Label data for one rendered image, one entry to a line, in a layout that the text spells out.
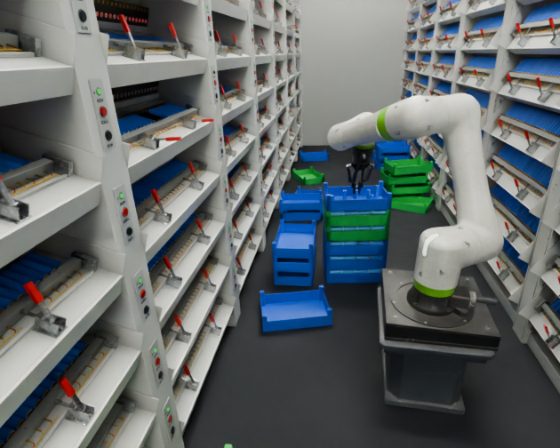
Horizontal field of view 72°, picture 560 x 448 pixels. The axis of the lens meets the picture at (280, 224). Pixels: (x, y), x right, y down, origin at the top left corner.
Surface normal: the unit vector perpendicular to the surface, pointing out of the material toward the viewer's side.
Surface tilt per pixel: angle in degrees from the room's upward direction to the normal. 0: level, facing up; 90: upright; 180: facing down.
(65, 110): 90
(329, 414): 0
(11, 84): 108
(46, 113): 90
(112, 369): 18
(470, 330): 2
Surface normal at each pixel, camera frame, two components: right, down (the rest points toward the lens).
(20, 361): 0.27, -0.86
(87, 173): -0.14, 0.40
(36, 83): 0.95, 0.30
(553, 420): -0.04, -0.91
